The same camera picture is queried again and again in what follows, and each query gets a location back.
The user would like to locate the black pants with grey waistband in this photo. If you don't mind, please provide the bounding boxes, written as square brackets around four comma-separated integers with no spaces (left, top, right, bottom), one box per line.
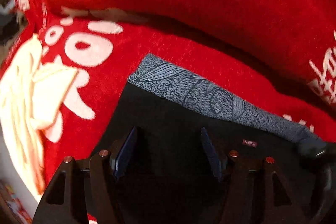
[96,55,334,223]

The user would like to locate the red sofa cover white characters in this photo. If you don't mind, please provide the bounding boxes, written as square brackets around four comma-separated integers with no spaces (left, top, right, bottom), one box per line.
[1,0,335,223]

